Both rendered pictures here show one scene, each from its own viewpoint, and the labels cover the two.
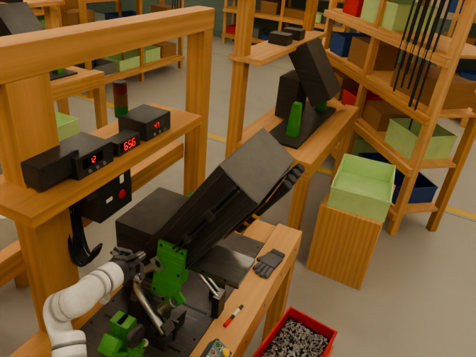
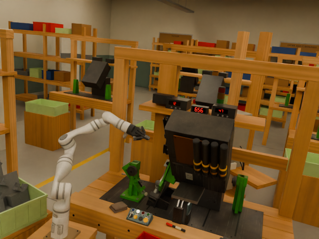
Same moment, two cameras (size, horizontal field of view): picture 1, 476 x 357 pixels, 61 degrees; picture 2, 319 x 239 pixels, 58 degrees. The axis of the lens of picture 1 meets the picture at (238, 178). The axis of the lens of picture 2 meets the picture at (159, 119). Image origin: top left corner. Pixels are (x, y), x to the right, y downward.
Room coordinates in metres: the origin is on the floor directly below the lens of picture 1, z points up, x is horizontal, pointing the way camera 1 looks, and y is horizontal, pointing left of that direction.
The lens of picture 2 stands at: (0.91, -1.59, 2.00)
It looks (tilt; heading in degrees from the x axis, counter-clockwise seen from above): 15 degrees down; 88
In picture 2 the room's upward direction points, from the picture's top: 5 degrees clockwise
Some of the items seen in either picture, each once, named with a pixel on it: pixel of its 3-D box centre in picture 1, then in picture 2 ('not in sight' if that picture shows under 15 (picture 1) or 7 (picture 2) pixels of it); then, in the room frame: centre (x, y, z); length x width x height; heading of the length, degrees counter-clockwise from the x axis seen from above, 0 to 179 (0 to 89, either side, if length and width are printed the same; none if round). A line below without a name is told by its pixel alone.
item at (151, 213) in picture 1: (156, 241); (203, 179); (1.35, 0.32, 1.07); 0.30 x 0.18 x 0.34; 158
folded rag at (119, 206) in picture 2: not in sight; (118, 206); (0.76, 0.13, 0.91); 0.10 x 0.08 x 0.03; 36
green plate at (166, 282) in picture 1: (173, 265); (173, 171); (1.11, 0.20, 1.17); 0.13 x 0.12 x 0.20; 158
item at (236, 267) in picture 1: (202, 256); (192, 186); (1.24, 0.11, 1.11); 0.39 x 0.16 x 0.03; 68
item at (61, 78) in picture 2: not in sight; (50, 67); (-1.72, 6.03, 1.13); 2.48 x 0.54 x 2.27; 155
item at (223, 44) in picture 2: not in sight; (237, 80); (3.47, 6.93, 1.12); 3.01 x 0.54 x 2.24; 155
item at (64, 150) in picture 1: (52, 166); (163, 98); (1.01, 0.54, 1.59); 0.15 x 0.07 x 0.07; 158
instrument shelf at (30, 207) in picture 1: (110, 149); (201, 114); (1.30, 0.47, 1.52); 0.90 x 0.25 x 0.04; 158
